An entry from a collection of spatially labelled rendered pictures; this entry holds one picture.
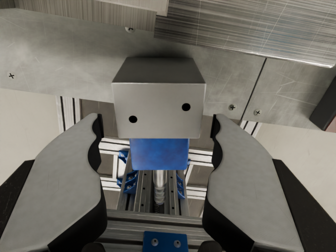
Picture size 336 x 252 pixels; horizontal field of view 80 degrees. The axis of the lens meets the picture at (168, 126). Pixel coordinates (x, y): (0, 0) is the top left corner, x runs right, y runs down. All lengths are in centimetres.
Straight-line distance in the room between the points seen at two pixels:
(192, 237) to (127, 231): 13
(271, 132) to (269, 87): 113
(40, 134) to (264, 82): 126
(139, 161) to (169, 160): 2
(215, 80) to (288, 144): 127
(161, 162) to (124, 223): 32
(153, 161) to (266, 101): 11
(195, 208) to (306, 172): 80
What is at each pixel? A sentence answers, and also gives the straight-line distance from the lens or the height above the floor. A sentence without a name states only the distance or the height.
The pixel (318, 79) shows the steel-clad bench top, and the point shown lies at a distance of 21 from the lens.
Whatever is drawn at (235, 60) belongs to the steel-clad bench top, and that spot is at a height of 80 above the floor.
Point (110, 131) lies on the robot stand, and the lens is 92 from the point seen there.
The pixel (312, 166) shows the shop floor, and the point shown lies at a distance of 165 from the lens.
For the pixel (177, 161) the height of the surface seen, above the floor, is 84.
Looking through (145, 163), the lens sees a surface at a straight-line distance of 16.
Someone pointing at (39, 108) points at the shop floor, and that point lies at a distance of 125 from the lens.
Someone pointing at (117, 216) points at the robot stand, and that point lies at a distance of 47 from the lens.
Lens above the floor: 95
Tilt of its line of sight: 58 degrees down
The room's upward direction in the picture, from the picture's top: 177 degrees clockwise
